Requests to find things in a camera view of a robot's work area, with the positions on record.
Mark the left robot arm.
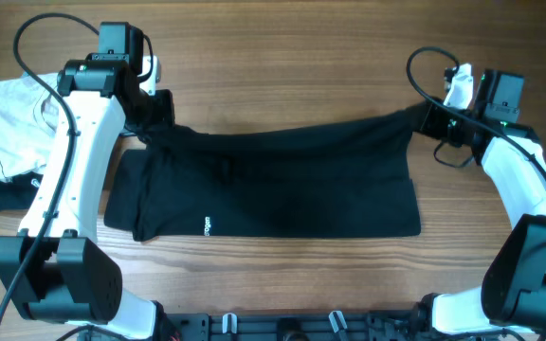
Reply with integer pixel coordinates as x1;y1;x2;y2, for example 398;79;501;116
0;57;181;340

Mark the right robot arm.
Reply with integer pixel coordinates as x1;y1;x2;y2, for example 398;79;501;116
409;102;546;337

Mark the white folded t-shirt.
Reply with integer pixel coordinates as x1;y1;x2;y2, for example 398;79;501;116
0;76;61;182

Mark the black folded printed t-shirt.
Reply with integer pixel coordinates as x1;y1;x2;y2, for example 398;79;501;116
0;172;43;211

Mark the right black cable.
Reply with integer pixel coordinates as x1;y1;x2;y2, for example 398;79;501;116
405;45;546;341

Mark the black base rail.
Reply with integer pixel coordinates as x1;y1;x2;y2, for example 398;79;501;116
152;307;445;341

